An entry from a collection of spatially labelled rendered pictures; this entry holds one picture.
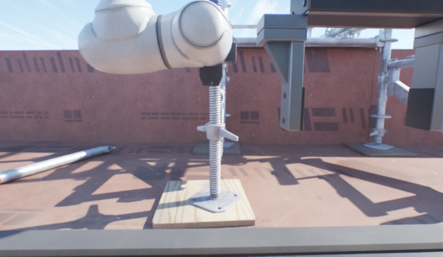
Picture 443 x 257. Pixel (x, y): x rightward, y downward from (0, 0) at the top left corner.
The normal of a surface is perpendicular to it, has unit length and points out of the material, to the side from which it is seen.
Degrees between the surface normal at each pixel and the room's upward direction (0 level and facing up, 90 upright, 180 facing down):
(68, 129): 90
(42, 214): 0
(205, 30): 99
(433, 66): 90
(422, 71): 90
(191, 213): 0
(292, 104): 90
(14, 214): 0
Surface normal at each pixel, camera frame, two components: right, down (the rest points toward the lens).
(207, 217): 0.00, -0.99
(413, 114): -1.00, 0.00
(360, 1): 0.03, 0.12
